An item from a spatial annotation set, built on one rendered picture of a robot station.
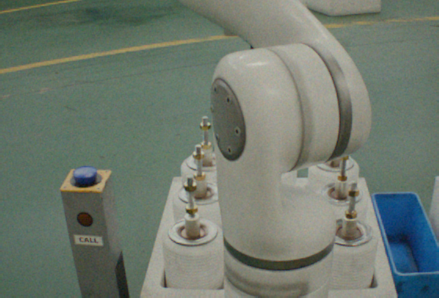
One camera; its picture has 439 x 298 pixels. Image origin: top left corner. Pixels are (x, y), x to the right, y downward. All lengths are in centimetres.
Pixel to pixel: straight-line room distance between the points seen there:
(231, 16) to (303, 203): 17
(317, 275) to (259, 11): 22
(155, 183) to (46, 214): 31
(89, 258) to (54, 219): 49
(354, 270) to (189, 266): 25
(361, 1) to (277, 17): 310
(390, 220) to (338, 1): 229
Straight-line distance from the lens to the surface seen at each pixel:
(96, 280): 100
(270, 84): 39
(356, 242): 88
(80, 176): 92
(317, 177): 108
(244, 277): 47
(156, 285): 91
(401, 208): 131
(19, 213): 151
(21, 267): 131
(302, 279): 46
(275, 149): 39
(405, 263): 127
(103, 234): 94
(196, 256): 87
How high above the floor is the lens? 74
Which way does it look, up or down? 24 degrees down
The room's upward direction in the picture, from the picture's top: 1 degrees counter-clockwise
